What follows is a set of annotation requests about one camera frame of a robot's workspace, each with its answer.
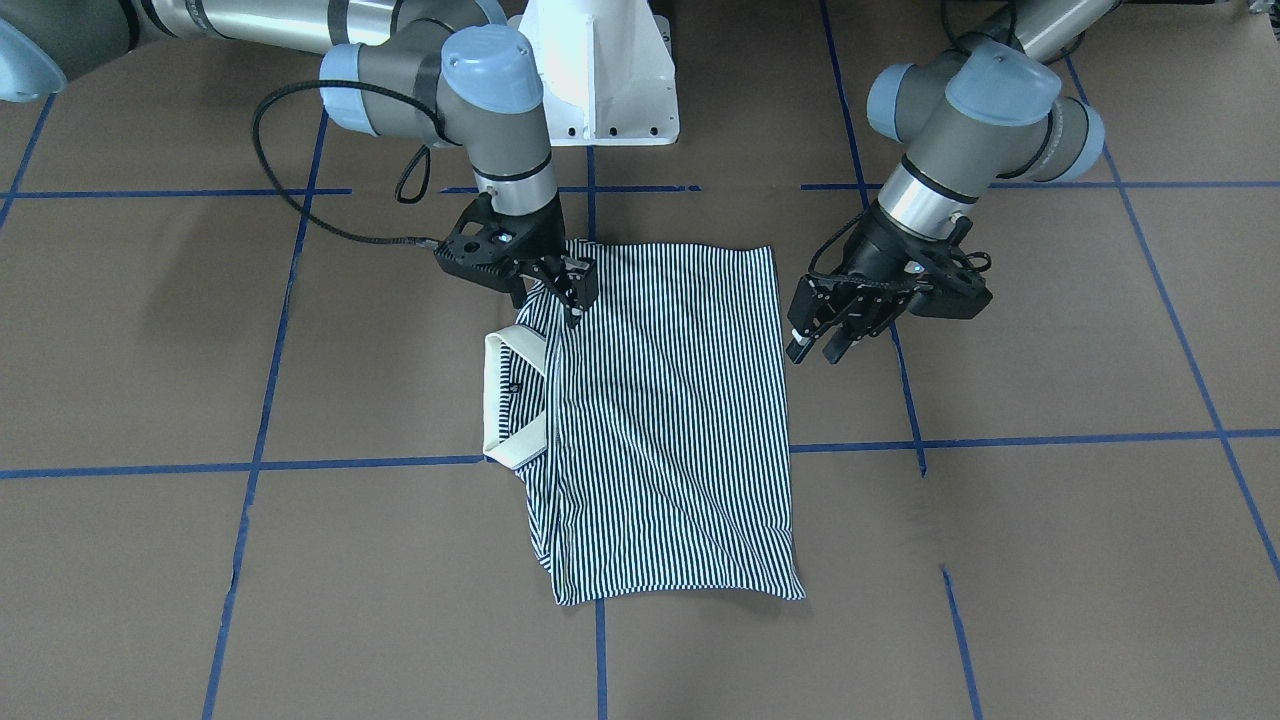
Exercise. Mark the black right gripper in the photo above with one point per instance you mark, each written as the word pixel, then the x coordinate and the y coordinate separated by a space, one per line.
pixel 541 238

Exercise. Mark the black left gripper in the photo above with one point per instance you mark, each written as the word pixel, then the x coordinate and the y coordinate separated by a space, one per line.
pixel 878 252

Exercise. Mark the striped polo shirt white collar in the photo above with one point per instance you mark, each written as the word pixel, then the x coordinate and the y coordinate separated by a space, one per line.
pixel 652 435

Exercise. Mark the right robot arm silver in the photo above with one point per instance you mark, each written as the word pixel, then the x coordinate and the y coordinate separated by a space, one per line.
pixel 442 73

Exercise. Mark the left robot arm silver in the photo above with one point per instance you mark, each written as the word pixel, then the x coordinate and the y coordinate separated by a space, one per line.
pixel 987 109

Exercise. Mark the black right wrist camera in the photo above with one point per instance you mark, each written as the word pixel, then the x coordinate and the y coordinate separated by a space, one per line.
pixel 477 250

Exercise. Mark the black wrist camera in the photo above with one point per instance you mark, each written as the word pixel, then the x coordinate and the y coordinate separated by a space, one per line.
pixel 953 286
pixel 477 250

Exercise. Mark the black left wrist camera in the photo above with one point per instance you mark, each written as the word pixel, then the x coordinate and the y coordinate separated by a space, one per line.
pixel 953 286

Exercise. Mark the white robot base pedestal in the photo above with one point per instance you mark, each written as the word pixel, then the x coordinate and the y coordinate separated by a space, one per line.
pixel 608 70

